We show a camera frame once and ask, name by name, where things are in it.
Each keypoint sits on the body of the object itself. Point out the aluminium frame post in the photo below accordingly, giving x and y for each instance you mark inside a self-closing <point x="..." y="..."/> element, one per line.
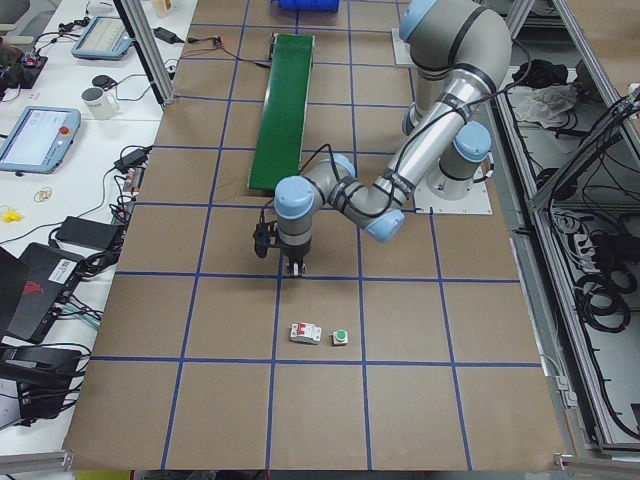
<point x="137" y="26"/>

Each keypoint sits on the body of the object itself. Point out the small controller board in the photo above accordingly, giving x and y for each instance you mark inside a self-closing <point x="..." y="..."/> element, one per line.
<point x="217" y="42"/>

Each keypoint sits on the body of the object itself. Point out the white mug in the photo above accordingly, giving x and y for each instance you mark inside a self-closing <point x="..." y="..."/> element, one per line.
<point x="101" y="104"/>

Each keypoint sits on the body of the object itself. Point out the black power adapter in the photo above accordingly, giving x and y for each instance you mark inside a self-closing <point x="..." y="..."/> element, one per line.
<point x="88" y="233"/>

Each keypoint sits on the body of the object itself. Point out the near teach pendant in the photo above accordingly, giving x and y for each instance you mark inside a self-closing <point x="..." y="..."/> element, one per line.
<point x="40" y="139"/>

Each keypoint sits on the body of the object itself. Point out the blue plastic bin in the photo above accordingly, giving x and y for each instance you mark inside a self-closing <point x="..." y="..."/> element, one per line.
<point x="310" y="5"/>

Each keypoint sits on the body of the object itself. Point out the far teach pendant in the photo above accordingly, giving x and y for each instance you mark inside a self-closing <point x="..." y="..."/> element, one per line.
<point x="105" y="38"/>

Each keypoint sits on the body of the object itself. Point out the black laptop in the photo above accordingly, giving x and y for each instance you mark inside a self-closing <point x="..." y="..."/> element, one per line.
<point x="33" y="285"/>

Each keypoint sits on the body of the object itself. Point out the green push button switch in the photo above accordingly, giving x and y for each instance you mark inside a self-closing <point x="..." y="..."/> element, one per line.
<point x="339" y="337"/>

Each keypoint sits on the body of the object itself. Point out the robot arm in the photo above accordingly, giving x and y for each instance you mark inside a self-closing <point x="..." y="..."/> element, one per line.
<point x="461" y="51"/>

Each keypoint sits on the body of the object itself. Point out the green conveyor belt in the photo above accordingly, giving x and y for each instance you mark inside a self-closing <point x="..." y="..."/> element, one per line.
<point x="279" y="143"/>

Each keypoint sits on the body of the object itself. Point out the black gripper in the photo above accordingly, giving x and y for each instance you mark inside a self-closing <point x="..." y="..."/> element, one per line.
<point x="295" y="253"/>

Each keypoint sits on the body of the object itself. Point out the white circuit breaker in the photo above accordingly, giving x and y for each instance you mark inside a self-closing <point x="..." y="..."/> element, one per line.
<point x="308" y="333"/>

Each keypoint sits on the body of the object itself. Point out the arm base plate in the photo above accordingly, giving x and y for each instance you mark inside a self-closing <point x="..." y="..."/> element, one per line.
<point x="460" y="200"/>
<point x="401" y="50"/>

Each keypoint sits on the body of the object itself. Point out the teach pendant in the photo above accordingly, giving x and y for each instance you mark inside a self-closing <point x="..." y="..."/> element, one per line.
<point x="105" y="38"/>
<point x="40" y="139"/>

